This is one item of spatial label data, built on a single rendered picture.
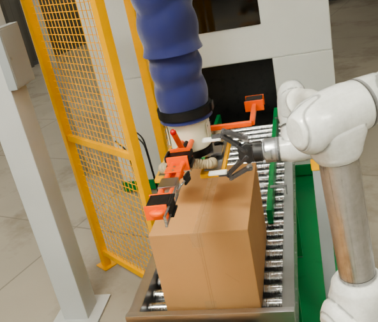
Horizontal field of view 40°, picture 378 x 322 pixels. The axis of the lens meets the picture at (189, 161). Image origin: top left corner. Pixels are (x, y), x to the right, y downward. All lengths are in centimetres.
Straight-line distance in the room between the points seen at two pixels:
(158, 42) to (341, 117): 92
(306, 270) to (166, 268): 137
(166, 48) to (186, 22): 12
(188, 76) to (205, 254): 70
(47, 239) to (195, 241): 123
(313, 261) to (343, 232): 199
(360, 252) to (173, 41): 101
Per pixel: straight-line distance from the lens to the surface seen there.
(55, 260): 314
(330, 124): 123
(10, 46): 271
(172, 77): 199
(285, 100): 184
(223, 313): 216
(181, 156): 189
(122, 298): 342
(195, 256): 209
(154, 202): 162
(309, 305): 309
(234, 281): 214
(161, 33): 195
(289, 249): 248
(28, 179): 291
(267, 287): 235
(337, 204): 137
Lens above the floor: 199
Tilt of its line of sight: 23 degrees down
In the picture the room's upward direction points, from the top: 12 degrees counter-clockwise
